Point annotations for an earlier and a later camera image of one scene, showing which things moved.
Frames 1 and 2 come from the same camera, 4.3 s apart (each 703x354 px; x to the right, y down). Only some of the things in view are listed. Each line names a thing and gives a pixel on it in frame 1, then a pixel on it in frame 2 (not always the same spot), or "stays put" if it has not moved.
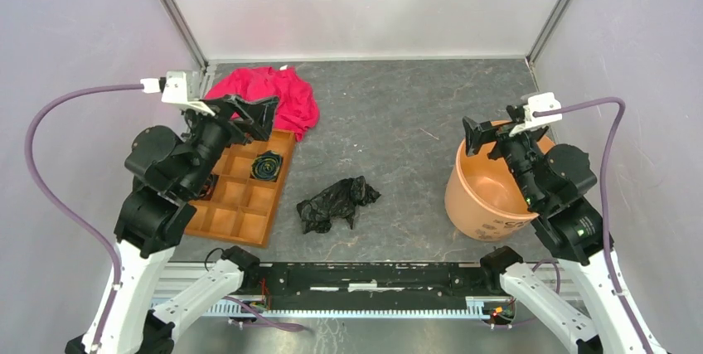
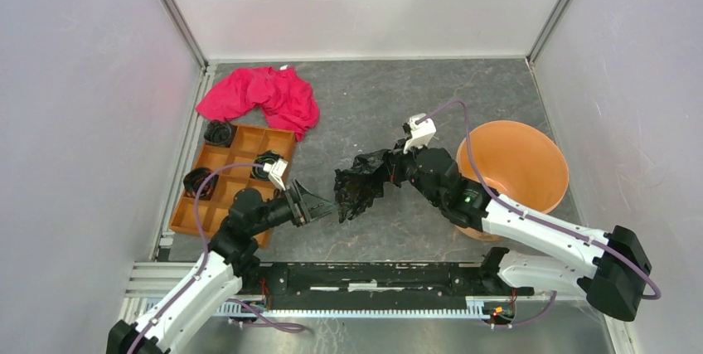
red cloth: (298, 109) stays put
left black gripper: (256, 123) to (305, 206)
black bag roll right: (266, 166) stays put
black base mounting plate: (368, 286) stays put
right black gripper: (475, 133) to (395, 160)
